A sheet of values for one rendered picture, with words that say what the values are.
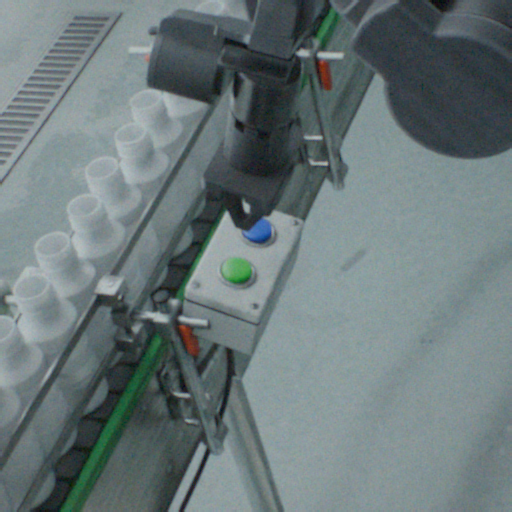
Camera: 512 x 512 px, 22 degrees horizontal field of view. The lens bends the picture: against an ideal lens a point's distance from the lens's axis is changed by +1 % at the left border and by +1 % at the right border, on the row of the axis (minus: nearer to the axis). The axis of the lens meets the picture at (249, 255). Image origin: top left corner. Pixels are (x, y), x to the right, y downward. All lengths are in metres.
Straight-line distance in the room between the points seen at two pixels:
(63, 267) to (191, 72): 0.30
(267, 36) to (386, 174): 2.08
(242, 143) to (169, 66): 0.09
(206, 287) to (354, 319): 1.53
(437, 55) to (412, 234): 2.32
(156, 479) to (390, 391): 1.24
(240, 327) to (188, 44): 0.32
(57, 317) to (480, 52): 0.74
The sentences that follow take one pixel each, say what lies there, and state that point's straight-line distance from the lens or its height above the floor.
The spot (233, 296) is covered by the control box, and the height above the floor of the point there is 1.11.
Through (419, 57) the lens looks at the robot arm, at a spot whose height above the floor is 1.61.
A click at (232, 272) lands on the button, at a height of 1.12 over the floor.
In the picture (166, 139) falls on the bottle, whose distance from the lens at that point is 1.49.
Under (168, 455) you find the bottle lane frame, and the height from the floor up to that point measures 0.88.
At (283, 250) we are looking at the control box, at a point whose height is 1.10.
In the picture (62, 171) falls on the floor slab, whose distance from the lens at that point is 3.45.
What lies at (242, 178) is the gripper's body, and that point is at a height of 1.27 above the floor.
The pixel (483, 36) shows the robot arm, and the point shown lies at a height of 1.62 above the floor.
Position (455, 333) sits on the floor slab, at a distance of 2.74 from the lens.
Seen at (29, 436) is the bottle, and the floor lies 1.08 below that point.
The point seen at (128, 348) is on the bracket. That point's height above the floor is 1.04.
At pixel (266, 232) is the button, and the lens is 1.34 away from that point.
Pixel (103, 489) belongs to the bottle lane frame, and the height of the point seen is 0.96.
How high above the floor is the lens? 1.98
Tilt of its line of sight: 41 degrees down
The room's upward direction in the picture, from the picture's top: 17 degrees counter-clockwise
